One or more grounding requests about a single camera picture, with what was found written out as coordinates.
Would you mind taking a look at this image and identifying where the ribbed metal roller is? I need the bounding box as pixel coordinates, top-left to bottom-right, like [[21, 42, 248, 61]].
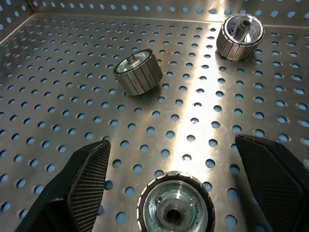
[[137, 171, 216, 232], [216, 14, 265, 62], [113, 50, 163, 96]]

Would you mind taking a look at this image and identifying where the perforated steel tray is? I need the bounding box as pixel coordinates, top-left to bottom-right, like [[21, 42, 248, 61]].
[[0, 0, 309, 232]]

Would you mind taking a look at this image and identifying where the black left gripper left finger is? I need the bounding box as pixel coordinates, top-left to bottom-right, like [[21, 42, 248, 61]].
[[14, 139, 112, 232]]

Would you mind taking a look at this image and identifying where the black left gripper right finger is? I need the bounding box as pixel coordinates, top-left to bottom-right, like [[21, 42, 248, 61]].
[[235, 134, 309, 232]]

